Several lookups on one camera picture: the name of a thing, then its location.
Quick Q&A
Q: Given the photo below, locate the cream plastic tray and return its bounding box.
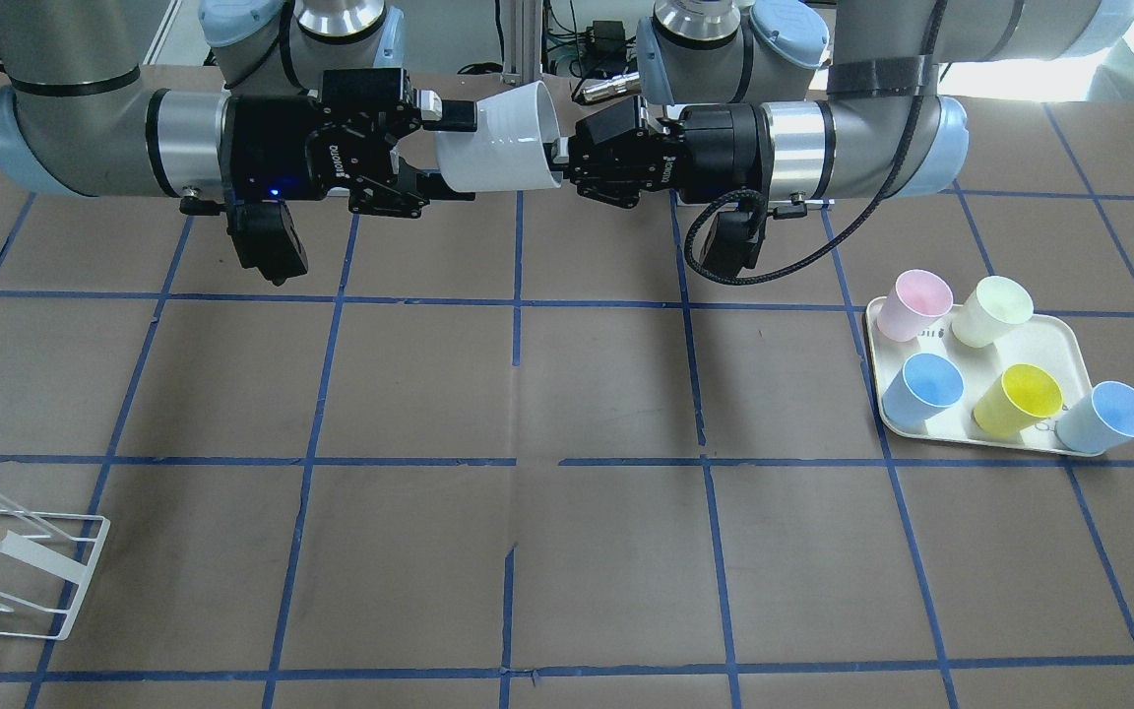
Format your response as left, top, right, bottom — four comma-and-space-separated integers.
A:
862, 296, 1100, 457

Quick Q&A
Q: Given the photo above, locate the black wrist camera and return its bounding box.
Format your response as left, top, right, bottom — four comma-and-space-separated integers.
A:
226, 201, 308, 287

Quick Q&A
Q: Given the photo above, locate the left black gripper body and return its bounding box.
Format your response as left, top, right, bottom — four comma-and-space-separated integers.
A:
567, 98, 762, 208

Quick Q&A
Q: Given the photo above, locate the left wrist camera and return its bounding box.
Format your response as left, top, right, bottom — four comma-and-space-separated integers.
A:
697, 189, 768, 286

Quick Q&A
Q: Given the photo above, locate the white wire cup rack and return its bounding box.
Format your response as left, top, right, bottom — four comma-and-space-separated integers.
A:
0, 492, 111, 641

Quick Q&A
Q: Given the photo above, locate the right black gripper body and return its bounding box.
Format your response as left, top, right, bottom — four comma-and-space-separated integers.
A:
226, 67, 429, 219

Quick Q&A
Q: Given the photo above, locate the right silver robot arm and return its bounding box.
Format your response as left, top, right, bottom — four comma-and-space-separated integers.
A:
0, 1, 476, 227

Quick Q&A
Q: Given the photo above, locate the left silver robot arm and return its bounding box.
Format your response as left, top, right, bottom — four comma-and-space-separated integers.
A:
550, 1, 1134, 208

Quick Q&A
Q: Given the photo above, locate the pale green plastic cup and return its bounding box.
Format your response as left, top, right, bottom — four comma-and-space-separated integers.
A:
951, 275, 1034, 349

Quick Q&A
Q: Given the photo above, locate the blue plastic cup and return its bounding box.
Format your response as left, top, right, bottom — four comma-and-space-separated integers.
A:
881, 352, 965, 429
1053, 381, 1134, 455

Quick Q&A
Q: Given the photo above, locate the pink plastic cup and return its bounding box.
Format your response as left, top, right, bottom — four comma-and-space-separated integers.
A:
875, 269, 955, 341

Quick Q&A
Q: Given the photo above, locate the white plastic cup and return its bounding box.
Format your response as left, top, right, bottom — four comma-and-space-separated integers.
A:
435, 81, 562, 193

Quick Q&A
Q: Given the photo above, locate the yellow plastic cup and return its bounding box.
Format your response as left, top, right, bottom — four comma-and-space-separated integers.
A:
972, 363, 1065, 438

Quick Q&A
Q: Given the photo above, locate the black braided cable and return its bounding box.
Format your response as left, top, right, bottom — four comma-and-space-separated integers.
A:
683, 187, 922, 289

